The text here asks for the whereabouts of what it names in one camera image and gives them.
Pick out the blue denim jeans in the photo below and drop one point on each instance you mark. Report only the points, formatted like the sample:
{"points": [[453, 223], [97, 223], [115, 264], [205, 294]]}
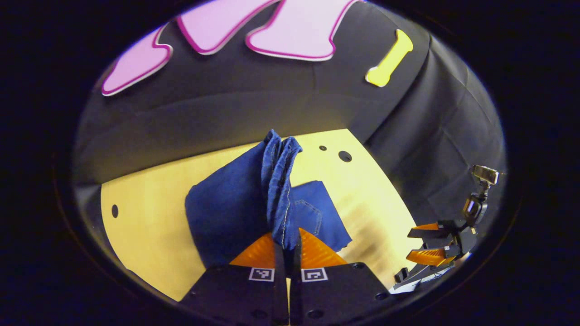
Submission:
{"points": [[226, 208]]}

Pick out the black backdrop cloth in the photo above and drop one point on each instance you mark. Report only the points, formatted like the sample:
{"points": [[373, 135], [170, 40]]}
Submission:
{"points": [[272, 99]]}

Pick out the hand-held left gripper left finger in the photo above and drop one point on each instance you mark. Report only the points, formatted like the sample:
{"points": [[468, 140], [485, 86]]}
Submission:
{"points": [[280, 294]]}

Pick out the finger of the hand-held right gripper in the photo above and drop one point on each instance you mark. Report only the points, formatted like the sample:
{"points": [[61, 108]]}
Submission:
{"points": [[430, 231], [428, 256]]}

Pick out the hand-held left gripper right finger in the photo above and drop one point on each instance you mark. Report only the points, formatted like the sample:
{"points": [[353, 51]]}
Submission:
{"points": [[295, 294]]}

